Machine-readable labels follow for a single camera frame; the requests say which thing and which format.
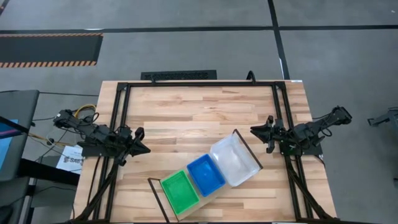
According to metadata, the black aluminium table frame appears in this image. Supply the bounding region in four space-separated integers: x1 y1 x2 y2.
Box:
70 80 337 224

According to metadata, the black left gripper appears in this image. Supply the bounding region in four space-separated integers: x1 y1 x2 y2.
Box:
116 126 152 167

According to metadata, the wooden shelf with black frame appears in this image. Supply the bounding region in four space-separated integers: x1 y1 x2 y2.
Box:
147 128 264 223

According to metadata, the green plastic slotted basket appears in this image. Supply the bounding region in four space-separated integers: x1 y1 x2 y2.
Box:
159 169 201 217

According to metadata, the blue flat item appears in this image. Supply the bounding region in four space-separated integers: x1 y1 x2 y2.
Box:
0 119 19 170

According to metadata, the black hazard-striped floor mat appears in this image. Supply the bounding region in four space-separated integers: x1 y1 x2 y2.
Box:
0 32 104 68

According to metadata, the black floor vent grate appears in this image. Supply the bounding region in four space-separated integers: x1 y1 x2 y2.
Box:
140 69 218 81

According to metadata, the clear plastic bin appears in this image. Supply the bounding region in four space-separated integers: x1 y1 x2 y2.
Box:
210 133 261 188

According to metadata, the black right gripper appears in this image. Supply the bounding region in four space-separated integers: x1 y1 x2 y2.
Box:
250 115 295 154

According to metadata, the white printed paper sheet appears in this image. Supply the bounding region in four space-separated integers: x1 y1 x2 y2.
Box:
55 144 85 175

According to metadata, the black floor stand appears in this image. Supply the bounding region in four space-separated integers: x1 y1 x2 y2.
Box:
367 106 398 128

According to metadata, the yellow cable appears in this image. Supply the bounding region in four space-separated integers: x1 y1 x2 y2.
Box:
73 103 98 119

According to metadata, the blue plastic slotted basket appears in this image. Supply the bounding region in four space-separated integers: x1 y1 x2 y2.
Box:
186 152 227 198

